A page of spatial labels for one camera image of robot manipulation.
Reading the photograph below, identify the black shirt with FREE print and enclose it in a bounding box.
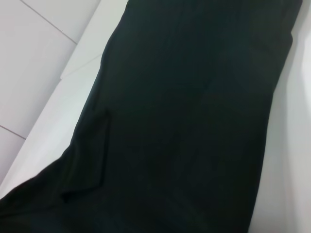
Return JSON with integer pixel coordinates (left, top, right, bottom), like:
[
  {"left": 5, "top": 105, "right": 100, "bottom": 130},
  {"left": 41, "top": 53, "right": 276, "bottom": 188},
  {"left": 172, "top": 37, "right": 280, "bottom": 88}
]
[{"left": 0, "top": 0, "right": 305, "bottom": 233}]

